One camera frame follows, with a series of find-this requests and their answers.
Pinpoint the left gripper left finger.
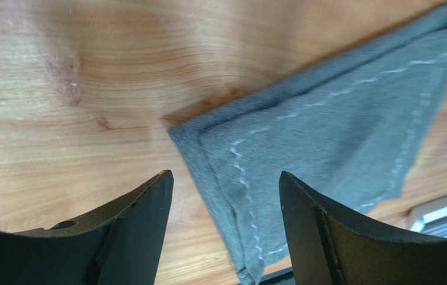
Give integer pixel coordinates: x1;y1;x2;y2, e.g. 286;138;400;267
0;170;174;284

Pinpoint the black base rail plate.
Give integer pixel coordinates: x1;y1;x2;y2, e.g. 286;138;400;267
235;185;447;285

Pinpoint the grey stitched cloth napkin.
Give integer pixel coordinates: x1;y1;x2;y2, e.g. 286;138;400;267
168;6;447;284

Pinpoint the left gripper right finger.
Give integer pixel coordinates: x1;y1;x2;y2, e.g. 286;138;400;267
279;171;447;285

